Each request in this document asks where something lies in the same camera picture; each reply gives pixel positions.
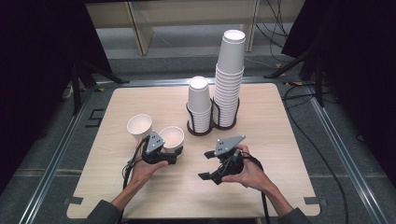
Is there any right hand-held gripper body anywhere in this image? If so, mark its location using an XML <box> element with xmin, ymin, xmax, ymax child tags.
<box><xmin>211</xmin><ymin>134</ymin><xmax>247</xmax><ymax>185</ymax></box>

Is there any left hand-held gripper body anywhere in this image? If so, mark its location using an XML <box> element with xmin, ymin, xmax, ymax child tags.
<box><xmin>141</xmin><ymin>131</ymin><xmax>178</xmax><ymax>166</ymax></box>

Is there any white paper cup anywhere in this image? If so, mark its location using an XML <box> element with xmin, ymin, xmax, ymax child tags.
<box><xmin>126</xmin><ymin>113</ymin><xmax>154</xmax><ymax>143</ymax></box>
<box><xmin>159</xmin><ymin>125</ymin><xmax>186</xmax><ymax>154</ymax></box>

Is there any black double cup holder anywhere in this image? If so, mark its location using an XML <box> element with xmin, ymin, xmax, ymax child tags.
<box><xmin>185</xmin><ymin>96</ymin><xmax>241</xmax><ymax>137</ymax></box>

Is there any short white cup stack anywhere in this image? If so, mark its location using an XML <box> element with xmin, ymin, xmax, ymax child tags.
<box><xmin>186</xmin><ymin>76</ymin><xmax>213</xmax><ymax>134</ymax></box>

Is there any tall white cup stack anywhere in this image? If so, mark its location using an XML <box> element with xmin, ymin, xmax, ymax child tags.
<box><xmin>212</xmin><ymin>29</ymin><xmax>248</xmax><ymax>128</ymax></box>

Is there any person's right hand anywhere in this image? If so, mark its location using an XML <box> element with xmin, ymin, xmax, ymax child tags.
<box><xmin>221</xmin><ymin>144</ymin><xmax>265</xmax><ymax>191</ymax></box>

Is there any person's left hand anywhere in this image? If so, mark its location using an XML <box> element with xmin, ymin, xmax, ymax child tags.
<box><xmin>130</xmin><ymin>138</ymin><xmax>169</xmax><ymax>188</ymax></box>

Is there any black metal stand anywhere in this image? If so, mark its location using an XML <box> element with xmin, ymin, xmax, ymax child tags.
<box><xmin>263</xmin><ymin>46</ymin><xmax>325</xmax><ymax>108</ymax></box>
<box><xmin>70</xmin><ymin>58</ymin><xmax>131</xmax><ymax>116</ymax></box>

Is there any light wooden shelf unit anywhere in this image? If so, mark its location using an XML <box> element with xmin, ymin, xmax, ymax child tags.
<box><xmin>84</xmin><ymin>0</ymin><xmax>262</xmax><ymax>57</ymax></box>

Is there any black curtain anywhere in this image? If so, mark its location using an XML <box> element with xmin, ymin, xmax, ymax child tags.
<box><xmin>280</xmin><ymin>0</ymin><xmax>396</xmax><ymax>188</ymax></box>
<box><xmin>0</xmin><ymin>0</ymin><xmax>114</xmax><ymax>194</ymax></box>

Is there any left hand-held gripper cable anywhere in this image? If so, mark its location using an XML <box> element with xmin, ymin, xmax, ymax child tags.
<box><xmin>121</xmin><ymin>135</ymin><xmax>151</xmax><ymax>191</ymax></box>

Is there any hand-held gripper cable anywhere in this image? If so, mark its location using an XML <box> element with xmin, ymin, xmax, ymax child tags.
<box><xmin>244</xmin><ymin>154</ymin><xmax>273</xmax><ymax>224</ymax></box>
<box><xmin>121</xmin><ymin>135</ymin><xmax>151</xmax><ymax>191</ymax></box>

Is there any right hand-held gripper cable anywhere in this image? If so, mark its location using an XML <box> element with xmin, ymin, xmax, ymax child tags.
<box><xmin>244</xmin><ymin>154</ymin><xmax>273</xmax><ymax>224</ymax></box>

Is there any metal floor rail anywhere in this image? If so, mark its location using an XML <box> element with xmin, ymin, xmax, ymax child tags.
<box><xmin>18</xmin><ymin>88</ymin><xmax>96</xmax><ymax>224</ymax></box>
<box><xmin>306</xmin><ymin>83</ymin><xmax>390</xmax><ymax>224</ymax></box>
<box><xmin>95</xmin><ymin>76</ymin><xmax>289</xmax><ymax>89</ymax></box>

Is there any long black floor cable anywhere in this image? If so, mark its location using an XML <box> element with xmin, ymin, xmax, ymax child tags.
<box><xmin>281</xmin><ymin>83</ymin><xmax>350</xmax><ymax>224</ymax></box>

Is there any bundle of black cables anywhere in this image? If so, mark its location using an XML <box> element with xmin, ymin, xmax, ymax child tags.
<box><xmin>255</xmin><ymin>0</ymin><xmax>291</xmax><ymax>63</ymax></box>

